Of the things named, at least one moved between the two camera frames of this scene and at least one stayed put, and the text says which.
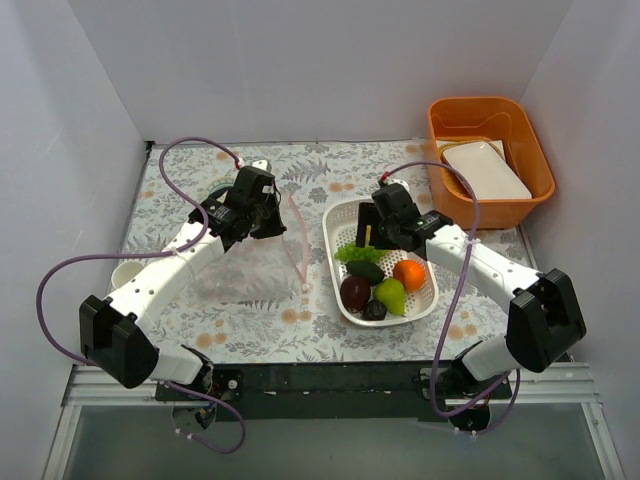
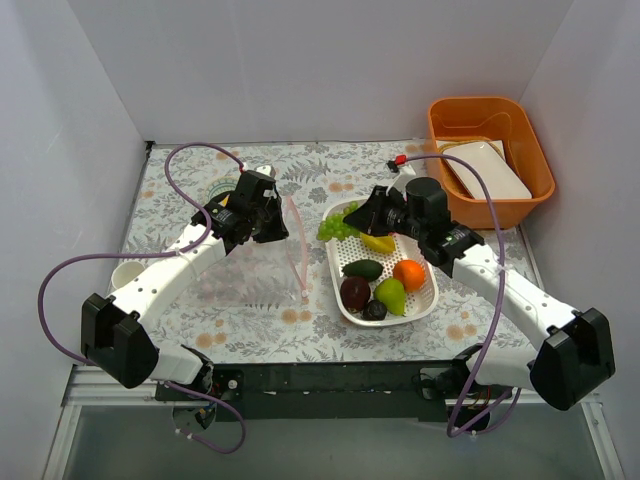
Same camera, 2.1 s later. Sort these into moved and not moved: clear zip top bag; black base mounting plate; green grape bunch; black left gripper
Moved: green grape bunch
Not moved: clear zip top bag; black base mounting plate; black left gripper
